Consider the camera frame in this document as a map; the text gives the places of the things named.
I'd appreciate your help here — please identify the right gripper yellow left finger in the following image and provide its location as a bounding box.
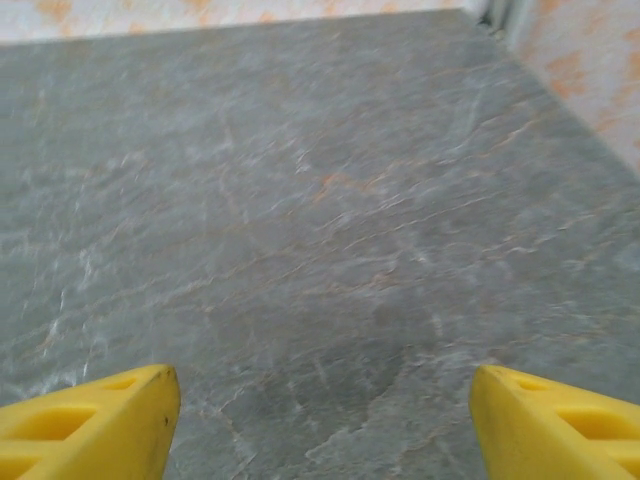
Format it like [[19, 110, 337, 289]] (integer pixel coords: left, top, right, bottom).
[[0, 363, 182, 480]]

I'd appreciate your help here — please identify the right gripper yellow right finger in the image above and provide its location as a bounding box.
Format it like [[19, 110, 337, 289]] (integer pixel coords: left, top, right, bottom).
[[468, 363, 640, 480]]

